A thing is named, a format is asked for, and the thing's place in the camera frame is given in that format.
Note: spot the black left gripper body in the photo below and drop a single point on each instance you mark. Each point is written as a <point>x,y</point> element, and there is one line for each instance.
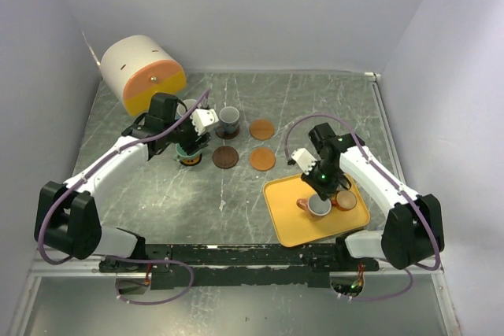
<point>186,135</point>

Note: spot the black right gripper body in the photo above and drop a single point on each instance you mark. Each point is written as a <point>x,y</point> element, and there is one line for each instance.
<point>325,179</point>

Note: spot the teal cup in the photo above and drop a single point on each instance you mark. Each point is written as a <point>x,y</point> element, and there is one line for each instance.
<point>182,155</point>

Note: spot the yellow black-rimmed coaster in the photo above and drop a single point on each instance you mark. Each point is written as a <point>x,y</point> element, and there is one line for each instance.
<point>191,162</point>

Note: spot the large white blue-handled mug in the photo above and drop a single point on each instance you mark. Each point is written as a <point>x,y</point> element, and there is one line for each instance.
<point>184,105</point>

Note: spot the white pink cup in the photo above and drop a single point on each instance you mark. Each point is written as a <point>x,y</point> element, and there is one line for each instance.
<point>313,207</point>

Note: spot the dark brown wooden coaster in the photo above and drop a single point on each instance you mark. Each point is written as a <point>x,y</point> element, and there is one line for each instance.
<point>221,133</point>

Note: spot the dark walnut wooden coaster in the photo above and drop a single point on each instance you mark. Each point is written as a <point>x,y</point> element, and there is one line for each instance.
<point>225,157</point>

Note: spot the white grey-handled cup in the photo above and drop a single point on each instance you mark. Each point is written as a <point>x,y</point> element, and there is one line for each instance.
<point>229,120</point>

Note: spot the yellow plastic tray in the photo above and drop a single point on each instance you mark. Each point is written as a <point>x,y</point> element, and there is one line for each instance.
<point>293,226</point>

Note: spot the light orange wooden coaster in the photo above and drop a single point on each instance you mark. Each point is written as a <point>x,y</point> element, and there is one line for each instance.
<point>262,159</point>

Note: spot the tan wooden coaster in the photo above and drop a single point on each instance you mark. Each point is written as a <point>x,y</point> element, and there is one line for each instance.
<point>262,129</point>

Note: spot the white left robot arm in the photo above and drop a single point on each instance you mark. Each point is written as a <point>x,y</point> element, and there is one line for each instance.
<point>68,224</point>

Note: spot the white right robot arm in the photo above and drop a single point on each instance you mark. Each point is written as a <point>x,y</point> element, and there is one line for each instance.
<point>413,231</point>

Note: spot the orange copper cup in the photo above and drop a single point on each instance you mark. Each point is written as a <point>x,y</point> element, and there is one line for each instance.
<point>344,200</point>

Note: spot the white cylindrical drawer cabinet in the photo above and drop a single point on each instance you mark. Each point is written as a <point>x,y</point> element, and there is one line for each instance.
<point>136,68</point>

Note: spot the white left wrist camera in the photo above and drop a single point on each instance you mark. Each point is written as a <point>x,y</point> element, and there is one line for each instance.
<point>204,120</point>

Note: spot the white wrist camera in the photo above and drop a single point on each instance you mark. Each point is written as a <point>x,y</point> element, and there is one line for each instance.
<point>204,120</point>
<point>303,159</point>

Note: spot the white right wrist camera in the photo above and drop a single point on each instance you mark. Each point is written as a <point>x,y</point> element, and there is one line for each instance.
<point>303,159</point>

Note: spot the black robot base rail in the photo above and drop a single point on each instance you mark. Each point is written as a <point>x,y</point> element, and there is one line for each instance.
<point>310,264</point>

